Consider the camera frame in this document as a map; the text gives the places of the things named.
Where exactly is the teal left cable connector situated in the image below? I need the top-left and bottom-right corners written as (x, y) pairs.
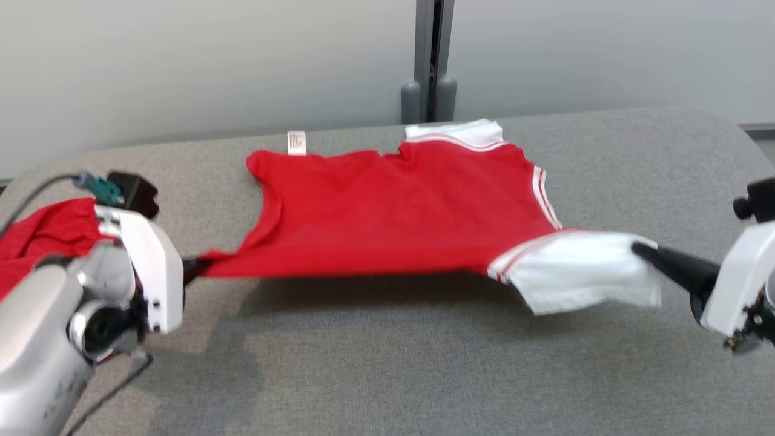
top-left (73, 171), bottom-right (126, 207)

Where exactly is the red shorts white hem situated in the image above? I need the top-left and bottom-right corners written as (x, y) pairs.
top-left (0, 198), bottom-right (116, 302)

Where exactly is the red white sports shirt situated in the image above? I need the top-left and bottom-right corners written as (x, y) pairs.
top-left (197, 119), bottom-right (664, 317)

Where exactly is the grey partition post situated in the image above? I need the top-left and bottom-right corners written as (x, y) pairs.
top-left (400, 0), bottom-right (458, 125)

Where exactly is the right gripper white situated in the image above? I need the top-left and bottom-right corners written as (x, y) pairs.
top-left (631, 220), bottom-right (775, 353)

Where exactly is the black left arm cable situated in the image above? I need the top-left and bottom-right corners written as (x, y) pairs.
top-left (0, 174), bottom-right (152, 436)

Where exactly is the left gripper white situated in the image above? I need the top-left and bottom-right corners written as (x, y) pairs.
top-left (94, 204), bottom-right (213, 335)

